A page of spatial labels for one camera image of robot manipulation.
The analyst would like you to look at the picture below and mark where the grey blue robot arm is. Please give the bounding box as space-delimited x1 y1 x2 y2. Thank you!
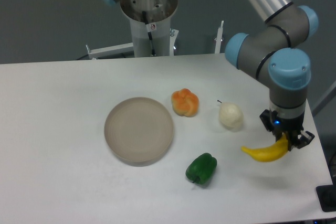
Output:
103 0 319 150

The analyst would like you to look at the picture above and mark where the black device at table edge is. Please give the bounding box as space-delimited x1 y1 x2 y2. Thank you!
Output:
316 185 335 212

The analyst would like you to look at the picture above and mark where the black cable on pedestal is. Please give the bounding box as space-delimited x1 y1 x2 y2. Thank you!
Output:
142 10 156 57

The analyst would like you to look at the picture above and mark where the white upright metal bracket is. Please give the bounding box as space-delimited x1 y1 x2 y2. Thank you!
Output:
214 20 224 54

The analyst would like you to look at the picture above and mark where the white metal frame bracket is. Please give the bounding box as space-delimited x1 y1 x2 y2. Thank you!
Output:
86 42 133 59

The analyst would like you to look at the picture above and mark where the grey diagonal frame bar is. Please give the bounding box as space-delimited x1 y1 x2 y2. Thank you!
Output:
311 81 336 116

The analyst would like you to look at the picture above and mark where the green bell pepper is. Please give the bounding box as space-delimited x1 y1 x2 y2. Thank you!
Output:
185 153 217 185

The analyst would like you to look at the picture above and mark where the orange bread roll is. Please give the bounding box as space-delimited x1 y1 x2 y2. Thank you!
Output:
171 88 199 117

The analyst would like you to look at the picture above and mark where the white pear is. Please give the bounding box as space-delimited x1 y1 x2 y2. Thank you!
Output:
217 100 244 131

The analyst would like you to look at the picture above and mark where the yellow banana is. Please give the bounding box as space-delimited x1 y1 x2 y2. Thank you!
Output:
240 134 288 162

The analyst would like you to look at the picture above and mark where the beige round plate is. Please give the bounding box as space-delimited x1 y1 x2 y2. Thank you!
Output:
104 97 174 166

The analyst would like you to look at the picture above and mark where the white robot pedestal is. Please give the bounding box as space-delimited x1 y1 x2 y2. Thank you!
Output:
120 0 178 58

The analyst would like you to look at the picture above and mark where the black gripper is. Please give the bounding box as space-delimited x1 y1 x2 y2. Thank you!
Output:
259 108 315 151

